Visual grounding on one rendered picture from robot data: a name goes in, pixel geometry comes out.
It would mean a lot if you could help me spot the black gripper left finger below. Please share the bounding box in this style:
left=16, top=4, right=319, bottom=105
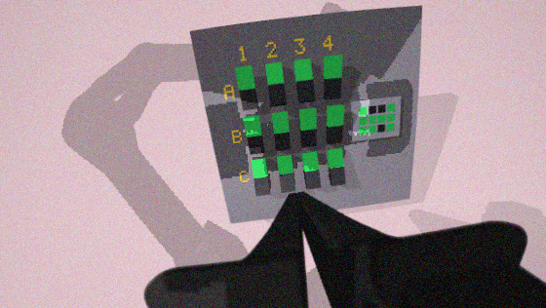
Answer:
left=144, top=193, right=309, bottom=308

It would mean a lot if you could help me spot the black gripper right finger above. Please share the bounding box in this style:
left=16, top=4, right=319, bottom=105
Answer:
left=296, top=192, right=527, bottom=308

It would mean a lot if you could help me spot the grey switch panel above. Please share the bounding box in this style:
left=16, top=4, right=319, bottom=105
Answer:
left=189, top=5, right=422, bottom=223

